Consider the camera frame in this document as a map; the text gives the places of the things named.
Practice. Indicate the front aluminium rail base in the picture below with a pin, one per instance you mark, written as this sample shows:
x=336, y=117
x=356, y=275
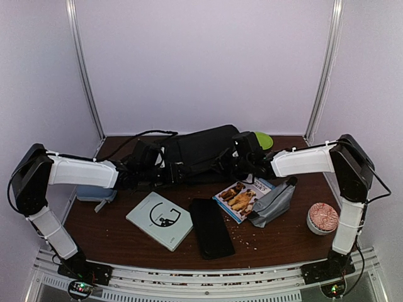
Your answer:
x=276, y=283

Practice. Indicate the green plate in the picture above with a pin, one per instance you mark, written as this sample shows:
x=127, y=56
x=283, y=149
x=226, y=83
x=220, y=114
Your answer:
x=264, y=140

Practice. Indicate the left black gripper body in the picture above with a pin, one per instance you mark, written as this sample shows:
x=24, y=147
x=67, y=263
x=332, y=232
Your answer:
x=149, y=177

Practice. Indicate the red patterned white bowl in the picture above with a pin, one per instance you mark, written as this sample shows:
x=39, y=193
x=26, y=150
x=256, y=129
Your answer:
x=322, y=219

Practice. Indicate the grey pencil pouch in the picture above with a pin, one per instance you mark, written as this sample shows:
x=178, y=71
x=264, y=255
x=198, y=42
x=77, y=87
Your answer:
x=273, y=204

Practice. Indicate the right aluminium frame post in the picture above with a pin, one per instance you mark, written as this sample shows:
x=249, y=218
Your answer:
x=324, y=79

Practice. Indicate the black student bag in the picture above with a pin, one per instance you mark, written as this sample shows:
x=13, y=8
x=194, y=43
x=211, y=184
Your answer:
x=198, y=151

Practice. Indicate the grey book with G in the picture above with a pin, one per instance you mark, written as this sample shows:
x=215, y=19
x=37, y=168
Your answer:
x=162, y=220

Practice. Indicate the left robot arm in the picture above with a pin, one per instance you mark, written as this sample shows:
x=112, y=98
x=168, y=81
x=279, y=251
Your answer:
x=39, y=168

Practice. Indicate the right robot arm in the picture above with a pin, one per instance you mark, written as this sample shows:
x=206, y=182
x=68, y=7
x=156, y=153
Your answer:
x=344, y=157

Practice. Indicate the left aluminium frame post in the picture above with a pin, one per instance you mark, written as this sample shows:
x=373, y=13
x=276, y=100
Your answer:
x=83, y=71

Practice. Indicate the black flat case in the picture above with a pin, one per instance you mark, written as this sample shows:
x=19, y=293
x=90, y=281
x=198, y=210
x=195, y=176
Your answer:
x=211, y=232

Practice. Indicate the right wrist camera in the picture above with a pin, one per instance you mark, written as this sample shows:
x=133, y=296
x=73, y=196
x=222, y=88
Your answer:
x=247, y=143

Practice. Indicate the light blue zipper case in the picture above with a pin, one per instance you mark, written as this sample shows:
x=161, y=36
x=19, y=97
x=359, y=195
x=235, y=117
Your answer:
x=95, y=194

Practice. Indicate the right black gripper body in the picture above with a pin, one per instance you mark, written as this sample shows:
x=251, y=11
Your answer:
x=234, y=166

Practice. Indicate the dog picture book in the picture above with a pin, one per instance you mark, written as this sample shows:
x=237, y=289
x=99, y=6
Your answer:
x=238, y=199

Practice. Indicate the aluminium frame post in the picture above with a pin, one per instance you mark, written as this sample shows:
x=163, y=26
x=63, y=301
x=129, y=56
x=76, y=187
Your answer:
x=83, y=71
x=324, y=79

